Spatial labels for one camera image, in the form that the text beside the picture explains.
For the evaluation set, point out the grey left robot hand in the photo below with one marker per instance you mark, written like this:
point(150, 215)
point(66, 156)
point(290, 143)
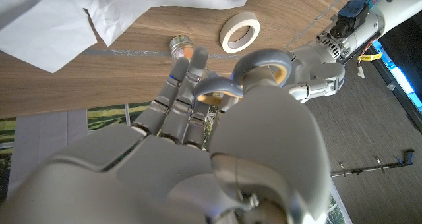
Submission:
point(313, 57)

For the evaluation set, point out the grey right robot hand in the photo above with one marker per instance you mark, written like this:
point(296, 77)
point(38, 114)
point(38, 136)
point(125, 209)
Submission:
point(148, 184)

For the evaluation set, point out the white masking tape roll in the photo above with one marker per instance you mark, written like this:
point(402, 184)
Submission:
point(227, 26)

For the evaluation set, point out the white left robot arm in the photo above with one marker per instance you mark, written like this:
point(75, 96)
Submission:
point(395, 3)

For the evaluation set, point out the clear drinking glass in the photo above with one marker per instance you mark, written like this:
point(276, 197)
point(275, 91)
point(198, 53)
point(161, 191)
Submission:
point(179, 43)

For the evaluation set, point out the printed window backdrop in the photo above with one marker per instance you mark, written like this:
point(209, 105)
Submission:
point(108, 117)

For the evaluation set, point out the dark wooden door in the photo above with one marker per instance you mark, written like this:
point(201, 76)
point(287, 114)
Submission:
point(362, 125)

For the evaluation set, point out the small orange toy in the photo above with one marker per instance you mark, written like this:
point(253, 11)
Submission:
point(188, 53)

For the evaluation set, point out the white cloth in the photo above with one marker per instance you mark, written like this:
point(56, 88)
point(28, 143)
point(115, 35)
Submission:
point(43, 29)

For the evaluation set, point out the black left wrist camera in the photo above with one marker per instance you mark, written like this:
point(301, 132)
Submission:
point(349, 16)

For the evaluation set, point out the thin metal wall rail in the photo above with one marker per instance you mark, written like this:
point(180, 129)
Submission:
point(369, 167)

